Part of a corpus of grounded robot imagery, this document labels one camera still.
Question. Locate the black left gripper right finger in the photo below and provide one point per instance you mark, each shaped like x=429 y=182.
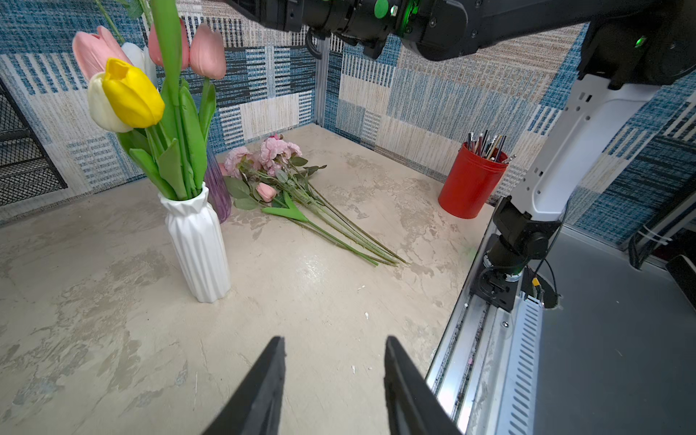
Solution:
x=411 y=406

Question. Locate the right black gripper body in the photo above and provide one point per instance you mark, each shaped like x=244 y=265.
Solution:
x=280 y=15

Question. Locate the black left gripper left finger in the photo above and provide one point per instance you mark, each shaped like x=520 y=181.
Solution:
x=255 y=407

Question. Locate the large light pink rose stem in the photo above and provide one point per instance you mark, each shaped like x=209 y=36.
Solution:
x=247 y=189

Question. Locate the single pink tulip stem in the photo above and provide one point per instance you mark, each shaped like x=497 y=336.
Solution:
x=286 y=208

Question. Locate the pink peony cluster stem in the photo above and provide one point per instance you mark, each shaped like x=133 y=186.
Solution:
x=284 y=165

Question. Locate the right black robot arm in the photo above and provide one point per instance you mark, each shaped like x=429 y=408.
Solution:
x=413 y=111

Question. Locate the white ribbed ceramic vase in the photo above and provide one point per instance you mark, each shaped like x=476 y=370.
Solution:
x=199 y=246

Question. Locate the purple blue glass vase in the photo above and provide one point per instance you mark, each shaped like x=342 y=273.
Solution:
x=218 y=195

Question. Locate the tulip bunch pink yellow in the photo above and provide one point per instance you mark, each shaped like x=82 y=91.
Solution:
x=167 y=141

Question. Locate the red cup with pens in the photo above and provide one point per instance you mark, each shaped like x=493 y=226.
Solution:
x=478 y=168

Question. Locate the black wire mesh shelf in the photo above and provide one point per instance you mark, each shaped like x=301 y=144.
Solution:
x=26 y=168

